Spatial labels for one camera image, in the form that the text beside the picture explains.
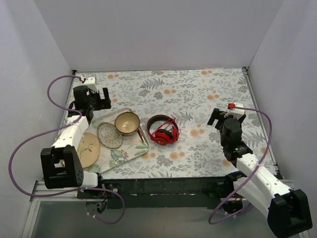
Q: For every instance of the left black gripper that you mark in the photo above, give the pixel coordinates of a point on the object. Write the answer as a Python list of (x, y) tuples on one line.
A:
[(98, 99)]

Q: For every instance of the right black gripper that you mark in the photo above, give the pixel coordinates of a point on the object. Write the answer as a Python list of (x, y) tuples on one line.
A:
[(219, 118)]

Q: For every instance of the red black headphones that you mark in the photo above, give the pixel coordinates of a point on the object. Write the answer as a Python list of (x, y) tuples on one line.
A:
[(166, 133)]

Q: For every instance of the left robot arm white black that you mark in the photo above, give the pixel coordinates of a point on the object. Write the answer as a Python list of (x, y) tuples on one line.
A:
[(60, 163)]

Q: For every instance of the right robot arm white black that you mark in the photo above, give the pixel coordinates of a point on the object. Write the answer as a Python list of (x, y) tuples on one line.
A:
[(286, 210)]

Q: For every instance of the beige ceramic bowl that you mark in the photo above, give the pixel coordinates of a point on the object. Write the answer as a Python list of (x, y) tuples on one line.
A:
[(127, 123)]

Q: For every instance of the speckled grey saucer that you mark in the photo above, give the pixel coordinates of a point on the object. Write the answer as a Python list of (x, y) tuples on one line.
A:
[(109, 136)]

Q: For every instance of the copper spoon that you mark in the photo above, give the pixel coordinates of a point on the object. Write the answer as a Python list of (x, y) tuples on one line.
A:
[(142, 137)]

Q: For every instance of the yellow bird plate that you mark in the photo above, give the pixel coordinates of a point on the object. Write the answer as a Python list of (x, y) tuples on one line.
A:
[(88, 149)]

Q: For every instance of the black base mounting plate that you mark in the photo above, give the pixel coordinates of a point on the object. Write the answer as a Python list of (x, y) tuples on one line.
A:
[(164, 192)]

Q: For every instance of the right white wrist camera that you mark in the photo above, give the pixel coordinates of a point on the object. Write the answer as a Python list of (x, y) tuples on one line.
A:
[(236, 111)]

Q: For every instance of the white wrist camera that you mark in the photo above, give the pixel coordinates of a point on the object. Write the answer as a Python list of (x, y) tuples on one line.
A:
[(90, 82), (236, 111)]

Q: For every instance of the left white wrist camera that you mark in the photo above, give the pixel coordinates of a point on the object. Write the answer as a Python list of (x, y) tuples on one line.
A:
[(90, 82)]

